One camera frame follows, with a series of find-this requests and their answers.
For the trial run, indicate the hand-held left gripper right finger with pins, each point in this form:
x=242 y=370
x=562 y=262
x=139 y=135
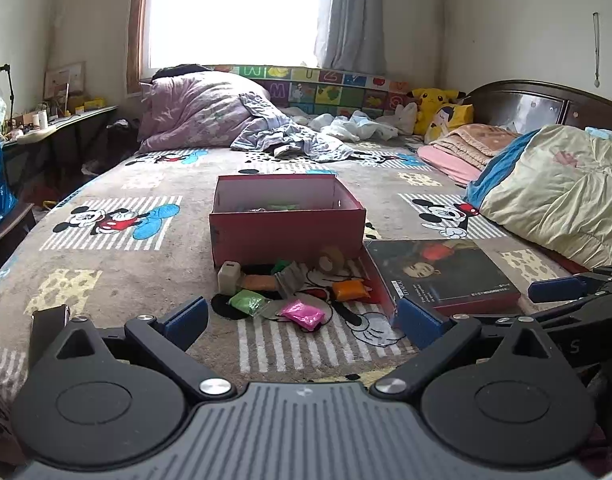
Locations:
x=418 y=322

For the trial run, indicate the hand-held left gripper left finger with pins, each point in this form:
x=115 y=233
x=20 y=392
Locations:
x=188 y=321

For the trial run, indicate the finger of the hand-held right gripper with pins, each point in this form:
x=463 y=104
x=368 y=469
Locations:
x=556 y=289

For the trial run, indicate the white power adapter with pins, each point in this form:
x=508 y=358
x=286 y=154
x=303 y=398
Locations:
x=229 y=278

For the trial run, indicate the green clay packet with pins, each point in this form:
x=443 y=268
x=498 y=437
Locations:
x=247 y=303

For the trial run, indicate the bright orange clay packet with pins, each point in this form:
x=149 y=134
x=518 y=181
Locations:
x=348 y=291

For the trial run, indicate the pale orange clay packet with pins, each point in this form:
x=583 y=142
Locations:
x=258 y=282

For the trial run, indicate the brown tape roll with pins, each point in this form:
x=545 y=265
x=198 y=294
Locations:
x=334 y=260

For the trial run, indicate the green plastic bolt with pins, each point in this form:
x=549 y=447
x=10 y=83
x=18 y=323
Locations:
x=281 y=266

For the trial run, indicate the grey fabric piece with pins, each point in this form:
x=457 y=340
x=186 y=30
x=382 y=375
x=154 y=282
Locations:
x=291 y=281

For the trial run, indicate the pink clay packet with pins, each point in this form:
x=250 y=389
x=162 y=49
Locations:
x=302 y=314

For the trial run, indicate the pink cardboard box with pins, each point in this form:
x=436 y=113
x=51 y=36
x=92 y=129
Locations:
x=286 y=235

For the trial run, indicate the pink box lid with picture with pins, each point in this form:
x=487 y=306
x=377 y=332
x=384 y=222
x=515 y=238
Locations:
x=451 y=270

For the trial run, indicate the printed cartoon blanket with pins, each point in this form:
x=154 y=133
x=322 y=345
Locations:
x=136 y=280

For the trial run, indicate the cream and blue quilt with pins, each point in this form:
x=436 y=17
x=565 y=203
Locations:
x=561 y=190

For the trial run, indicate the light blue cloth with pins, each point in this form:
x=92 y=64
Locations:
x=600 y=133

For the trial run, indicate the pink folded blanket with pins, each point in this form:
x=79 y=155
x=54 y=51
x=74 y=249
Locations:
x=466 y=152

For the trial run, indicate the dark wooden headboard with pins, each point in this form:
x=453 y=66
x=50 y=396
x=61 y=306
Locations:
x=526 y=105

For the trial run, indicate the yellow printed bag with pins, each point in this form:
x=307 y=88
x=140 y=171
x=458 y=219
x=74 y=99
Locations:
x=451 y=120

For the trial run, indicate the dark wooden chair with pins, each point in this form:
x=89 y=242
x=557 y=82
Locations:
x=8 y=230

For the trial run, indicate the purple quilt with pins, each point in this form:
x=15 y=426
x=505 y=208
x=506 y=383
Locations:
x=196 y=110

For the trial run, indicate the grey clothes pile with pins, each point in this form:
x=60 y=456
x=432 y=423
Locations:
x=291 y=135

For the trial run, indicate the yellow plush toy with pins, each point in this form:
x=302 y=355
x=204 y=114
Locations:
x=433 y=102

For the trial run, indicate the dark side desk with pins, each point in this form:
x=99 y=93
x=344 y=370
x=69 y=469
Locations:
x=61 y=132

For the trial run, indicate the alphabet foam mat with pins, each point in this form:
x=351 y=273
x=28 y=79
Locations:
x=331 y=92

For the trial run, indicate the black cloth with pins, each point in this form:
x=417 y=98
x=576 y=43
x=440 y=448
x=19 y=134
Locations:
x=178 y=71

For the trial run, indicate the framed board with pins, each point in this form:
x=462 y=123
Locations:
x=65 y=80

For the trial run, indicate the black phone stand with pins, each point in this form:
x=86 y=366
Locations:
x=8 y=85

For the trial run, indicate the window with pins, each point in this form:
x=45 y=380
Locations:
x=226 y=15

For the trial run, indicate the grey curtain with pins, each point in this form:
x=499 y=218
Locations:
x=351 y=15

